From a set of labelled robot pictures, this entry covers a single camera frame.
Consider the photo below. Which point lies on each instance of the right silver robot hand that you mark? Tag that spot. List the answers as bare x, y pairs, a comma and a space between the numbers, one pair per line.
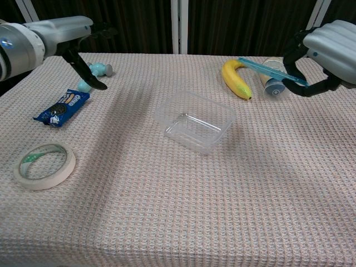
336, 47

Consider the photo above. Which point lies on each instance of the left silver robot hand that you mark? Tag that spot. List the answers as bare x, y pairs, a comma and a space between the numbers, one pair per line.
64, 29

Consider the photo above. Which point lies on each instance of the blue rimmed transparent lid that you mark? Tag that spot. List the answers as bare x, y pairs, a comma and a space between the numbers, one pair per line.
267, 69

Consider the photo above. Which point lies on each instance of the clear plastic container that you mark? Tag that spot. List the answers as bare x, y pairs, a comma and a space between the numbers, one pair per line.
194, 122

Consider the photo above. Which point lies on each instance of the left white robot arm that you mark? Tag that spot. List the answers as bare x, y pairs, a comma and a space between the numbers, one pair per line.
16, 50

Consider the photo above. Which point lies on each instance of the teal toy hammer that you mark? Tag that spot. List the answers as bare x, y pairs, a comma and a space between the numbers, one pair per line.
101, 69

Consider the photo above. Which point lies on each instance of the mayonnaise squeeze bottle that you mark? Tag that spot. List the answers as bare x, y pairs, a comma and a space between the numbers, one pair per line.
274, 87

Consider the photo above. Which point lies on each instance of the blue Oreo cookie packet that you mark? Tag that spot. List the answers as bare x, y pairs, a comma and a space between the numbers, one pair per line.
65, 107

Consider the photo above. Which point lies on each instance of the yellow banana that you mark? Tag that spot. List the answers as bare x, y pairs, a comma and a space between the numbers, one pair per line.
233, 78

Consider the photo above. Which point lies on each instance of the black pleated curtain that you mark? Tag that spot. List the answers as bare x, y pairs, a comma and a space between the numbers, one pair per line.
222, 25

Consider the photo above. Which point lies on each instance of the beige masking tape roll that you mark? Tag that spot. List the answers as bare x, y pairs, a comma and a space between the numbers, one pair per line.
59, 178

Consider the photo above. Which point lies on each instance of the pink waffle weave tablecloth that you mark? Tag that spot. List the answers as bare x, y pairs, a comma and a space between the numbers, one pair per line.
155, 200

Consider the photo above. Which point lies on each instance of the white frame post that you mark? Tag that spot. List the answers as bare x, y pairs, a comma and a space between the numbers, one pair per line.
27, 11
317, 14
179, 26

